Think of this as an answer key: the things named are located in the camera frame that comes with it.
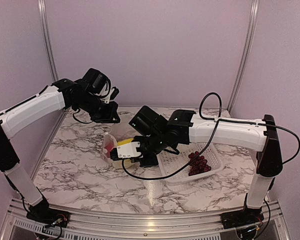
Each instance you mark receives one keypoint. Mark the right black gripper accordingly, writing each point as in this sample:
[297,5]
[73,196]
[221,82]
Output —
[152,162]

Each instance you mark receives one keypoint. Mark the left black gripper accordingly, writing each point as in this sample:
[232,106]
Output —
[108,117]

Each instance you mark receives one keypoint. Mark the yellow corn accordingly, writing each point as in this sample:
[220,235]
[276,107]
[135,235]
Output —
[125,141]
[128,163]

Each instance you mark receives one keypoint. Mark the purple grape bunch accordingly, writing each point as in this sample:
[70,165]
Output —
[199,165]

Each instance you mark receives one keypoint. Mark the white plastic basket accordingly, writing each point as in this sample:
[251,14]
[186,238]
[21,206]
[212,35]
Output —
[169,163]

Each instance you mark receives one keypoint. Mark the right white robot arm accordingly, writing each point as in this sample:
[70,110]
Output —
[157,134]

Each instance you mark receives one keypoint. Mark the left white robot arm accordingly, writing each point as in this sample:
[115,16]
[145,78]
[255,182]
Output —
[93,93]

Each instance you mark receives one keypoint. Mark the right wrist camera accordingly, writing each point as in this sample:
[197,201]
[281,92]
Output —
[126,151]

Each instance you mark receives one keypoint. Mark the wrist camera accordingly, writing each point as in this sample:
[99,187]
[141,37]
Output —
[126,151]
[113,92]

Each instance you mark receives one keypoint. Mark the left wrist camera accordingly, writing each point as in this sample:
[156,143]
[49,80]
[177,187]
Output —
[113,92]

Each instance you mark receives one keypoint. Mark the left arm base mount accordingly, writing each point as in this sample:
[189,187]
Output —
[44,214]

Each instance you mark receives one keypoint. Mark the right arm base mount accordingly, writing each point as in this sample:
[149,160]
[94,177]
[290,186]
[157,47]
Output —
[242,217]

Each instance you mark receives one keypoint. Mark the left aluminium frame post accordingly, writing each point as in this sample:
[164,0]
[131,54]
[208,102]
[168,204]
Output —
[47,39]

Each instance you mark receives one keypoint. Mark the aluminium frame post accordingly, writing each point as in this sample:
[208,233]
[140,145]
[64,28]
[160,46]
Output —
[47,39]
[248,43]

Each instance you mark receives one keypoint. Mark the front aluminium rail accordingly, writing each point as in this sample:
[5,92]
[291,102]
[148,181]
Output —
[97,225]

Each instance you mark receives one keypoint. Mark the right aluminium frame post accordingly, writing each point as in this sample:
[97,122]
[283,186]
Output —
[248,43]

